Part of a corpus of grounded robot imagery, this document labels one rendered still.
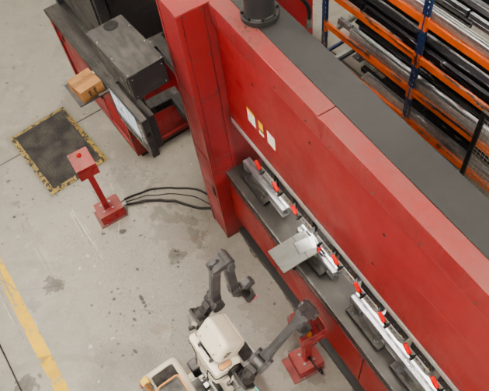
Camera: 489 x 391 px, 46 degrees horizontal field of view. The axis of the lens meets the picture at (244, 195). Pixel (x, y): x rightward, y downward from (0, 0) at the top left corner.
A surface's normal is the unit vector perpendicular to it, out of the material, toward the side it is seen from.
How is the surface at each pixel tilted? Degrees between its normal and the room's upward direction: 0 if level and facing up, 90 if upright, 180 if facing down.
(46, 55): 0
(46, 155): 0
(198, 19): 90
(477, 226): 0
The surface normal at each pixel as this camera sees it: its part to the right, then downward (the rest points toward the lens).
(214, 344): -0.66, 0.02
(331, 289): -0.09, -0.54
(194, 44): 0.52, 0.69
